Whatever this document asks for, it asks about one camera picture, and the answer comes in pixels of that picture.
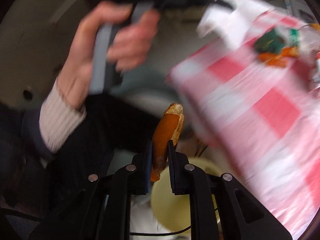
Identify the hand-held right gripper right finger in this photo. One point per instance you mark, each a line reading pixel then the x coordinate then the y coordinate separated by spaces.
pixel 172 165

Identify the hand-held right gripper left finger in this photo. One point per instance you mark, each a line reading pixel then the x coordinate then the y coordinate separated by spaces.
pixel 149 166

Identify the long orange peel strip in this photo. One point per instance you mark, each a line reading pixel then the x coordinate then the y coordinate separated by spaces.
pixel 165 135

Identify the yellow plastic bin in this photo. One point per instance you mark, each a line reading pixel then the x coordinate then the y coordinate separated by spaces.
pixel 170 205

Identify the person's left forearm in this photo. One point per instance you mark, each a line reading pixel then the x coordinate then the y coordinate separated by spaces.
pixel 60 120

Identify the person's left hand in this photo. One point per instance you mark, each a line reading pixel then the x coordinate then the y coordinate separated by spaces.
pixel 80 62

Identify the person's dark clothing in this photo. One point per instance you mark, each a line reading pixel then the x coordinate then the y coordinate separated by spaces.
pixel 105 125

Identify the red white checkered tablecloth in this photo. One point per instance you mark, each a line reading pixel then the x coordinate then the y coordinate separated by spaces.
pixel 240 120

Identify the white crumpled paper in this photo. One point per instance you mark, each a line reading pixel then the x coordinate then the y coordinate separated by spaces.
pixel 225 20

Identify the clear plastic bottle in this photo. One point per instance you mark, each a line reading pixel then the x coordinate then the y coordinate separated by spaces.
pixel 268 42

